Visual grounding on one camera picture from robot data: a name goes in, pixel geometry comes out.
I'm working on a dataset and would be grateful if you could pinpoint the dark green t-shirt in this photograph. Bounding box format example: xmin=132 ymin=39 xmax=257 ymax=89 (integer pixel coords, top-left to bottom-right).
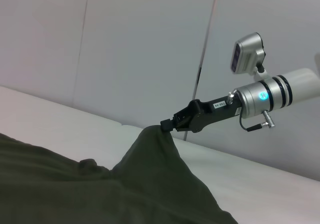
xmin=0 ymin=125 xmax=238 ymax=224

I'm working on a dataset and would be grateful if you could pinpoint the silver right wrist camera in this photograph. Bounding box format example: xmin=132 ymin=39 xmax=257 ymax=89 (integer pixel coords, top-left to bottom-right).
xmin=229 ymin=32 xmax=270 ymax=81

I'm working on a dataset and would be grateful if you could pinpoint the right gripper cable with connectors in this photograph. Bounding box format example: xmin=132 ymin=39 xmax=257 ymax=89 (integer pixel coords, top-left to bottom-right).
xmin=226 ymin=89 xmax=277 ymax=133

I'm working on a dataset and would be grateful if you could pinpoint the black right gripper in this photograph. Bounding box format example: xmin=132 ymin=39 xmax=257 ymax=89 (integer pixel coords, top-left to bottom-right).
xmin=160 ymin=96 xmax=242 ymax=134

